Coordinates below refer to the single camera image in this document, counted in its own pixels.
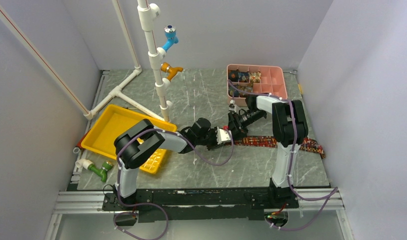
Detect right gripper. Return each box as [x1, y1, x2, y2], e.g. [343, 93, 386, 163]
[227, 109, 265, 144]

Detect multicolour patterned necktie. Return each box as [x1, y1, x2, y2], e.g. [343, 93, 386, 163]
[233, 135, 326, 159]

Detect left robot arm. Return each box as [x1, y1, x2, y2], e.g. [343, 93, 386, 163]
[114, 117, 234, 210]

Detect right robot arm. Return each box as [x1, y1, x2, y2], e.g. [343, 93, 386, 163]
[227, 95, 309, 208]

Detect brown patterned rolled tie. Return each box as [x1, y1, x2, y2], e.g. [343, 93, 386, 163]
[237, 84, 253, 98]

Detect blue dotted rolled tie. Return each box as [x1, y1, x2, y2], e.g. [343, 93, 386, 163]
[227, 86, 240, 98]

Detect pink divided organizer box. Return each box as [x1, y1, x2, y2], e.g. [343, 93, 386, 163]
[226, 64, 288, 107]

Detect dark rolled tie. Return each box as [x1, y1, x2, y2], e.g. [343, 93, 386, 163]
[228, 70, 240, 82]

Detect gold floral rolled tie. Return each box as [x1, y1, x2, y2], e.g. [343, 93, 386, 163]
[248, 71, 262, 84]

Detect orange plastic faucet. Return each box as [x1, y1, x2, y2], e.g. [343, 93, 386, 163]
[160, 62, 184, 81]

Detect green plastic faucet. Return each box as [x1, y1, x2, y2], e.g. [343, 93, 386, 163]
[87, 161, 114, 183]

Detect yellow plastic tray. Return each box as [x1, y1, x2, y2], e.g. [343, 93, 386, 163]
[80, 104, 177, 160]

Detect blue plastic faucet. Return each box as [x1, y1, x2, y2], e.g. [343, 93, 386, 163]
[162, 25, 179, 52]

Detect white pipe with red stripe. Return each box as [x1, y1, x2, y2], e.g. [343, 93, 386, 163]
[0, 5, 94, 120]

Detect white PVC pipe stand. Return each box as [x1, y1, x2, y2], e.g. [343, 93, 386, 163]
[90, 0, 172, 122]

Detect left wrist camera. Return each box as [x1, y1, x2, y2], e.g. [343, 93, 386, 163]
[216, 127, 232, 145]

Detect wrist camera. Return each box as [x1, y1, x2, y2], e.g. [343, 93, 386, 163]
[216, 127, 232, 145]
[228, 103, 240, 113]

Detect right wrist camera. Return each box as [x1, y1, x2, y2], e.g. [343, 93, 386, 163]
[228, 103, 240, 113]

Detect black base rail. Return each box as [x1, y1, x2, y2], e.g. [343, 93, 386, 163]
[102, 186, 299, 223]

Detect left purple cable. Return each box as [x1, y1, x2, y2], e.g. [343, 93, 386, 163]
[112, 127, 235, 240]

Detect purple cable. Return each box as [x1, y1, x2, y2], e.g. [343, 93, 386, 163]
[226, 78, 340, 232]
[112, 127, 235, 240]

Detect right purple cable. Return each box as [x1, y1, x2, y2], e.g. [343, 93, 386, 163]
[226, 78, 340, 232]

